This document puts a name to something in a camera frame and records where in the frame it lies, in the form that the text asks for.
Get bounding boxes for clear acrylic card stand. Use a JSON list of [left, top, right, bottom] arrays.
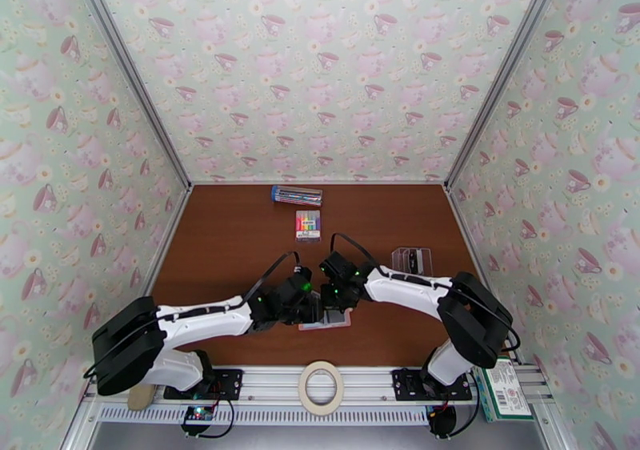
[[390, 247, 433, 272]]

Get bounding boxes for small circuit board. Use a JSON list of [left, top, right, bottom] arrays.
[[182, 404, 215, 425]]

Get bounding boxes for black base cable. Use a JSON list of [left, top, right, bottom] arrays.
[[179, 399, 238, 440], [429, 393, 481, 440]]

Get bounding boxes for pink leather card holder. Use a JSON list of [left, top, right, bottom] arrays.
[[298, 311, 352, 333]]

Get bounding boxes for pack of coloured highlighters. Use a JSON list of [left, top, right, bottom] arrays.
[[294, 209, 323, 243]]

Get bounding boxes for aluminium frame post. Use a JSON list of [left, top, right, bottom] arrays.
[[445, 0, 574, 192], [67, 0, 194, 191]]

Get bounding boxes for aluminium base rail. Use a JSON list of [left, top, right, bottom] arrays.
[[82, 363, 556, 406]]

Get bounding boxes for green white cardboard box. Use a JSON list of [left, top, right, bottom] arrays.
[[472, 356, 535, 424]]

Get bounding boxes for blue pencil tube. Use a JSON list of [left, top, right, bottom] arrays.
[[270, 185, 324, 207]]

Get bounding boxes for white masking tape roll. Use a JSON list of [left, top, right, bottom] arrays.
[[298, 360, 345, 418]]

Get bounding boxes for white perforated cable tray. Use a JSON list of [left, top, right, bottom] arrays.
[[97, 403, 432, 427]]

